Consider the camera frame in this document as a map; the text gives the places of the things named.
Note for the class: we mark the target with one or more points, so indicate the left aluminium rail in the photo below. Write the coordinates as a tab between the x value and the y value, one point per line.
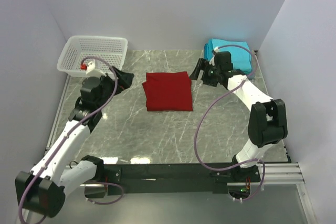
33	104

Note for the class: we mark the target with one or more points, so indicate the red t shirt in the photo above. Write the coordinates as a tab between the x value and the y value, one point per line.
166	91

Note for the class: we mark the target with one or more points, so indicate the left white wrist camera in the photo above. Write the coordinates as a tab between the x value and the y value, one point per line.
92	69

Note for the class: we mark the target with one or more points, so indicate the black base beam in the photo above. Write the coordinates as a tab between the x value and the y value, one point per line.
165	178

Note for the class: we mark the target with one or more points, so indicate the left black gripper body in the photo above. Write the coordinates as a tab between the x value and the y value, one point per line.
118	77

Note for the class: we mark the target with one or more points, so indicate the dark teal folded shirt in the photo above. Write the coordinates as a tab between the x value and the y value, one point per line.
207	51

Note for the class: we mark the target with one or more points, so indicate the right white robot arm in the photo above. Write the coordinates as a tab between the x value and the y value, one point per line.
267	121

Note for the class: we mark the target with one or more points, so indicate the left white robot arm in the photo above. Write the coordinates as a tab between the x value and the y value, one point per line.
46	186

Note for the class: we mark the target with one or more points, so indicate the light turquoise folded shirt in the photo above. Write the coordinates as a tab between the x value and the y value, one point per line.
236	51

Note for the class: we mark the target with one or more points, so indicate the white plastic basket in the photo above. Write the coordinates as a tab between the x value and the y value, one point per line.
113	50

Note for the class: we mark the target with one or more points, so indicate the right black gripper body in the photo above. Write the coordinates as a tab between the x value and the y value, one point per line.
203	70

